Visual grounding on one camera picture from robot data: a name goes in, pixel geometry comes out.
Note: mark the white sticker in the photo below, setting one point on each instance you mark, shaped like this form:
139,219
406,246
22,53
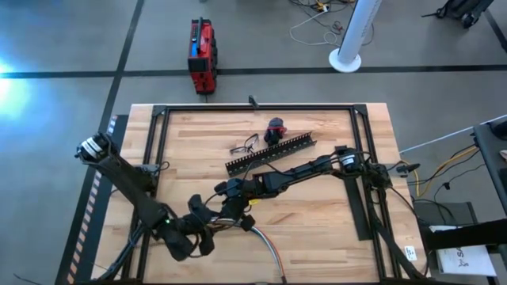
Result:
410,253

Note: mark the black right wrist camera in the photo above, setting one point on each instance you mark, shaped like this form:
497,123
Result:
248,223

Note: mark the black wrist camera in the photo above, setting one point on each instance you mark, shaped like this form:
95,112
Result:
248,223
206,243

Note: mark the white tower fan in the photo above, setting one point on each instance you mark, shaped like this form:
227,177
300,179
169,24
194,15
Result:
352,39

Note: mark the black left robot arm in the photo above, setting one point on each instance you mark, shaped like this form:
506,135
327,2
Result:
130,186

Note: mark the black aluminium table frame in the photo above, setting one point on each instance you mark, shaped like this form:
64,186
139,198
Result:
257,107

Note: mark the white power strip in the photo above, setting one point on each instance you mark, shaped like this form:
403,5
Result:
324,6

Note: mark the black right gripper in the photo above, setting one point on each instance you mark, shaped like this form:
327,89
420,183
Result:
245,188

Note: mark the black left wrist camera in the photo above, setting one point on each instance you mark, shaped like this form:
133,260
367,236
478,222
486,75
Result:
206,243

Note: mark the black knob bracket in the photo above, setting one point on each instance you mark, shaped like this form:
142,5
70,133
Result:
408,168

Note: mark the clear safety glasses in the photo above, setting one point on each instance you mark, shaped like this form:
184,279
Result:
237,150

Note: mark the red black jobsite radio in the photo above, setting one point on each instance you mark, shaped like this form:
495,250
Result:
202,59

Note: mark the black red hand tool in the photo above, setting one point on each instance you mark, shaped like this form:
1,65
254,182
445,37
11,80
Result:
273,136

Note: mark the black duct cover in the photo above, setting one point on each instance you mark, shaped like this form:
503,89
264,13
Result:
356,213

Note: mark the white printed booklet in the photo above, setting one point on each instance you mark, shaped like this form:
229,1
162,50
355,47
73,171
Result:
467,261

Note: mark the black desk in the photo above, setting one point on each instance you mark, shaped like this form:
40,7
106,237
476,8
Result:
491,158

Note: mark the wide black bar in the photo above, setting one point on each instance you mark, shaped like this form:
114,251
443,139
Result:
467,235

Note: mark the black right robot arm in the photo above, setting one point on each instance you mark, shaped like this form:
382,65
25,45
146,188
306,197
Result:
309,170

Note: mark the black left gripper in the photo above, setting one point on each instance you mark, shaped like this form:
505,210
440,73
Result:
200,221

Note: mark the small black clamp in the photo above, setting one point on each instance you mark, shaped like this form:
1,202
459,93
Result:
253,103

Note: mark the black wheeled equipment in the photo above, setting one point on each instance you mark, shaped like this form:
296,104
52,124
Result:
463,10

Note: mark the dark grey floor box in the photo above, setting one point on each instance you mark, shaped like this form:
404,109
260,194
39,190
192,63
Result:
443,213

